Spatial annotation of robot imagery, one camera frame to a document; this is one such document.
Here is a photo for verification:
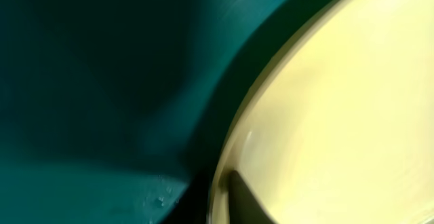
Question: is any yellow-green plate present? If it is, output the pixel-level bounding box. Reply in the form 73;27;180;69
208;0;433;223

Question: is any blue plastic tray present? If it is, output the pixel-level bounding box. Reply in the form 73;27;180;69
1;0;333;223

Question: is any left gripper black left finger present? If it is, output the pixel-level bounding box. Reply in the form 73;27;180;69
160;174;210;224

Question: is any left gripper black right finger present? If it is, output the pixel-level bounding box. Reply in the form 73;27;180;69
227;170;273;224

